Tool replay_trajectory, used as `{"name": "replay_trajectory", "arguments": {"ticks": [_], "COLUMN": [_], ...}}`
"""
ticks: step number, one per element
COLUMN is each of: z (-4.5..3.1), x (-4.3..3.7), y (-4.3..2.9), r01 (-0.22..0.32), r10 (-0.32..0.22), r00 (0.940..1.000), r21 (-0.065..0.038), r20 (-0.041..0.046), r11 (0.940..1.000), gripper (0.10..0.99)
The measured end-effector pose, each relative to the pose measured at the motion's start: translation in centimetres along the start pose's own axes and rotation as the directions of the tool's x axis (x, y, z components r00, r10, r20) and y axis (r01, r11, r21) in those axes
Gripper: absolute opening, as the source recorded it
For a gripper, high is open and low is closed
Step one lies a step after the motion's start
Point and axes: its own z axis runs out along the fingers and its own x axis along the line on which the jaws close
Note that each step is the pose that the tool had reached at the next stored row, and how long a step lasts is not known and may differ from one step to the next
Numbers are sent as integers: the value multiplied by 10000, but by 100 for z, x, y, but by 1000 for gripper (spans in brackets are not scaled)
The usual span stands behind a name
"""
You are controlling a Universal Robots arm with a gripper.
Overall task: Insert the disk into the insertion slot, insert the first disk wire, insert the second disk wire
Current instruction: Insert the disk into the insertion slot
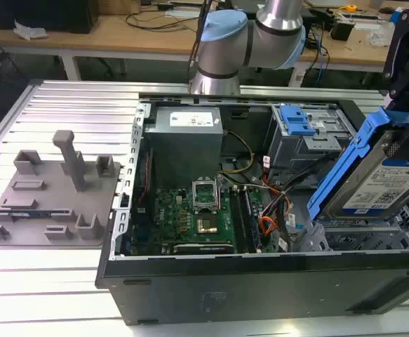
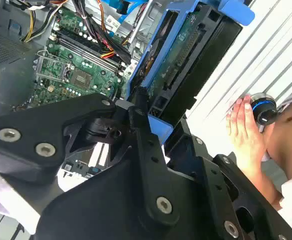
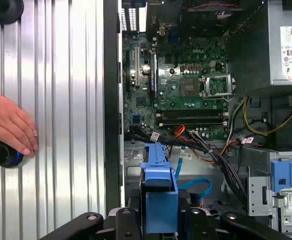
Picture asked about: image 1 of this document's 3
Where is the yellow and black wire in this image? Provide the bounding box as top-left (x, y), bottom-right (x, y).
top-left (217, 131), bottom-right (255, 176)

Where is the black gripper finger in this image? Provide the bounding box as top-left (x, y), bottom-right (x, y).
top-left (382, 8), bottom-right (409, 105)

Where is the wooden desk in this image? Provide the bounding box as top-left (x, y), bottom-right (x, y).
top-left (0, 0), bottom-right (409, 81)

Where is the black open PC case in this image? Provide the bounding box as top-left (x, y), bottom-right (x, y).
top-left (95, 91), bottom-right (409, 326)

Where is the black graphics card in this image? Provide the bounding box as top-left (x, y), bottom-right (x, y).
top-left (172, 242), bottom-right (236, 256)

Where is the grey metal drive bay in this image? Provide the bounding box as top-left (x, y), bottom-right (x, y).
top-left (262, 103), bottom-right (354, 176)

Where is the grey parts rack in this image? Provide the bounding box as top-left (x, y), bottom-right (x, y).
top-left (0, 129), bottom-right (125, 249)

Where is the grey power supply unit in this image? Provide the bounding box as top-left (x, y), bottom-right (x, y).
top-left (143, 106), bottom-right (224, 183)

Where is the large black box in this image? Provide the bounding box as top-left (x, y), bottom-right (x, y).
top-left (0, 0), bottom-right (100, 35)

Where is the CPU in socket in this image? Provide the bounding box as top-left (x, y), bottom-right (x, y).
top-left (196, 217), bottom-right (220, 235)

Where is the blue cardboard box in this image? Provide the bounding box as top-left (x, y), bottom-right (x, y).
top-left (389, 6), bottom-right (403, 26)

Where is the thin red wire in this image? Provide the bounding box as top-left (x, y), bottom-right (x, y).
top-left (136, 149), bottom-right (155, 208)

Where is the RAM stick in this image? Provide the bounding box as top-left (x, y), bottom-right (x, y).
top-left (7, 209), bottom-right (53, 219)

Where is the green motherboard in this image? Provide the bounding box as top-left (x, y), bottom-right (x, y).
top-left (130, 185), bottom-right (286, 256)

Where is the small black box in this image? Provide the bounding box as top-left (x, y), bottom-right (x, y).
top-left (330, 17), bottom-right (355, 41)

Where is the black wire bundle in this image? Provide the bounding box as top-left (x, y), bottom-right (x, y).
top-left (260, 164), bottom-right (323, 253)

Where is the blue plastic bay latch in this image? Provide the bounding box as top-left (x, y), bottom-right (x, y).
top-left (279, 105), bottom-right (318, 137)

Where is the metal CPU socket cover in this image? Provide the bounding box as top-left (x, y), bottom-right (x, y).
top-left (192, 178), bottom-right (220, 215)

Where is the white plastic bag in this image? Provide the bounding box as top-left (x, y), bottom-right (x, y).
top-left (13, 20), bottom-right (48, 40)

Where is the orange wire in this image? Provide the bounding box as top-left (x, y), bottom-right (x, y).
top-left (259, 216), bottom-right (279, 246)

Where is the hard disk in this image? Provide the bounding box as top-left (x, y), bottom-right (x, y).
top-left (306, 107), bottom-right (409, 223)

